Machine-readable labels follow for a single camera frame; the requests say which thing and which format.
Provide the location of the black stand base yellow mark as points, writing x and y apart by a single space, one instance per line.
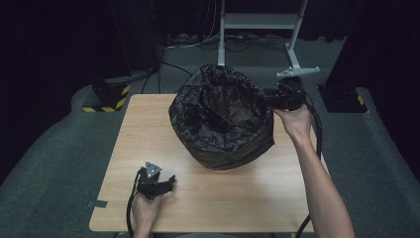
341 99

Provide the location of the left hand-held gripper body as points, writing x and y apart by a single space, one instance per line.
149 185

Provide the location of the black plastic garbage bag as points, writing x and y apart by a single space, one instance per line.
221 115

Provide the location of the white metal stand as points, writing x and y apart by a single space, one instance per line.
259 20

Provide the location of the person's left hand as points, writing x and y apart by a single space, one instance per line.
145 210

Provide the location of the grey tape piece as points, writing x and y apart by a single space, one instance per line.
98 204

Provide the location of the person's right hand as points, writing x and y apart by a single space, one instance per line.
297 122

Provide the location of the black yellow striped stand base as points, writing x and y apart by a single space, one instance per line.
110 97

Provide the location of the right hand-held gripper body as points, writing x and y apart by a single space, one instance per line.
290 94

